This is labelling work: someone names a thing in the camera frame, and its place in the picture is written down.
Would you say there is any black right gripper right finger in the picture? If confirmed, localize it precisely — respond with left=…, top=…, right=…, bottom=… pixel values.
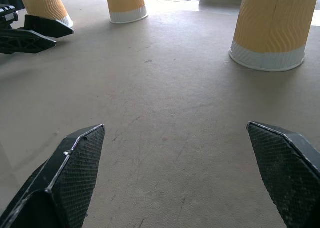
left=246, top=121, right=320, bottom=228

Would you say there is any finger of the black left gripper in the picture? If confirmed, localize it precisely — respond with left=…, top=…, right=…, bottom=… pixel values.
left=0, top=28, right=57, bottom=55
left=20, top=14, right=75, bottom=38

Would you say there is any orange ripple paper cup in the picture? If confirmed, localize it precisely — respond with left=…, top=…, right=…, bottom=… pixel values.
left=16, top=0, right=75, bottom=28
left=228, top=0, right=320, bottom=72
left=105, top=0, right=149, bottom=24

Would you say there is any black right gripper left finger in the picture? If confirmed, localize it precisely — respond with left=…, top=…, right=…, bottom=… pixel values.
left=0, top=124, right=106, bottom=228

